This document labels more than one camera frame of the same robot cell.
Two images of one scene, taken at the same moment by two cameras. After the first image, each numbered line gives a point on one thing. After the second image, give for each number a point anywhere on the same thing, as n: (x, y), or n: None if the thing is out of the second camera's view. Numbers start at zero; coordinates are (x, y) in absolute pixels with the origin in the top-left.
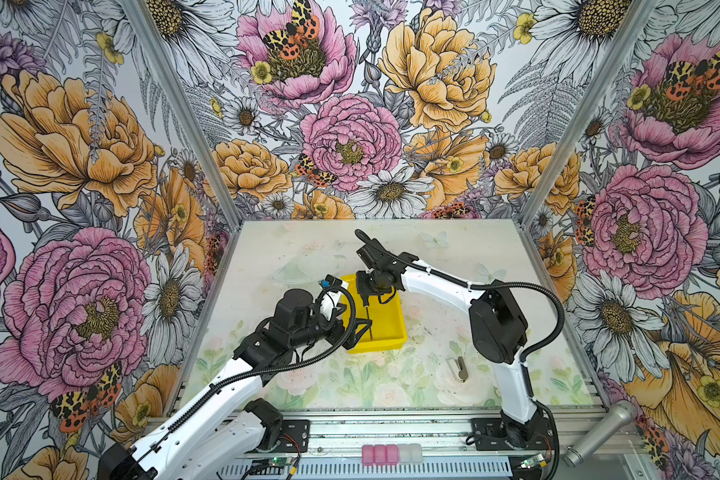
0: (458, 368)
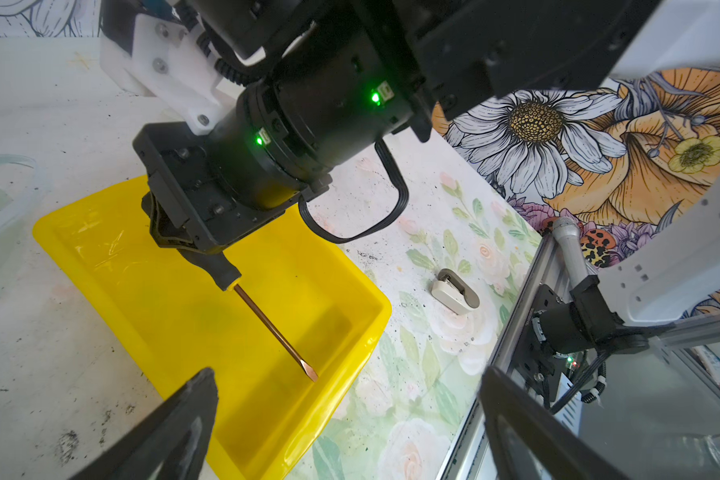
0: (452, 292)
